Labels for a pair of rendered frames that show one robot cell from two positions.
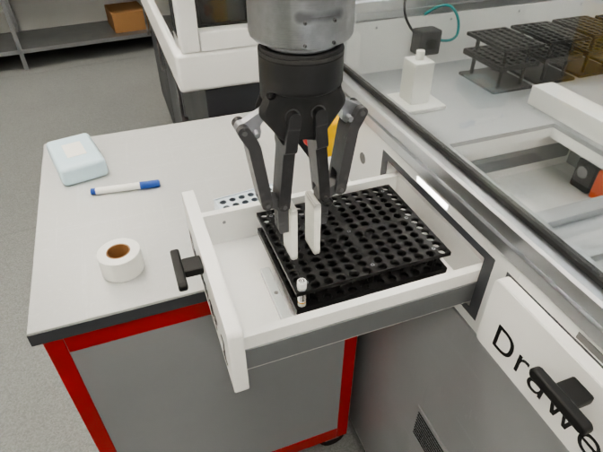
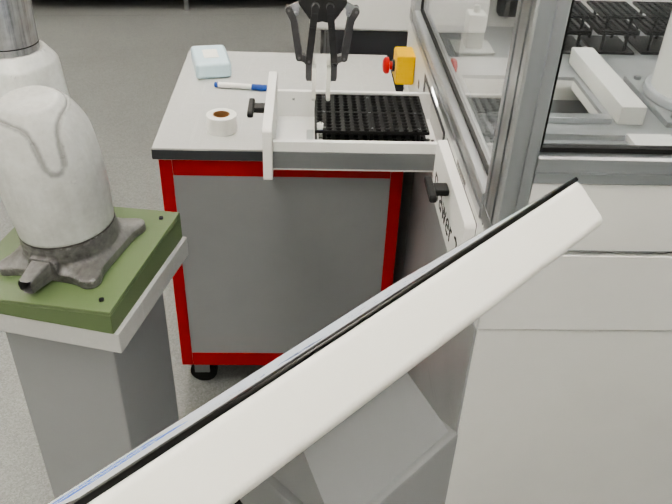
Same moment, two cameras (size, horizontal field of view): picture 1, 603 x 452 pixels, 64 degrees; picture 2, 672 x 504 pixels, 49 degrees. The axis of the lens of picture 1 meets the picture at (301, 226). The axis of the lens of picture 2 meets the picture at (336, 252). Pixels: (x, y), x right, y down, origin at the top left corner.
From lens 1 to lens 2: 0.93 m
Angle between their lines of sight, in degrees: 14
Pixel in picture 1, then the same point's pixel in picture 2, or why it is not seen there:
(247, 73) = (372, 20)
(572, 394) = (437, 187)
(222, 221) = (292, 98)
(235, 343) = (266, 137)
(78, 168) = (210, 65)
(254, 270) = (303, 132)
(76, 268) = (191, 124)
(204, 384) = (260, 245)
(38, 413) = not seen: hidden behind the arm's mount
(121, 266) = (220, 122)
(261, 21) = not seen: outside the picture
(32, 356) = not seen: hidden behind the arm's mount
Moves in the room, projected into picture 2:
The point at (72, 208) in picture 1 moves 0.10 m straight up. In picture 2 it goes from (198, 92) to (195, 54)
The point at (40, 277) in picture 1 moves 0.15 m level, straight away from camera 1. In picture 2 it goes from (166, 124) to (159, 99)
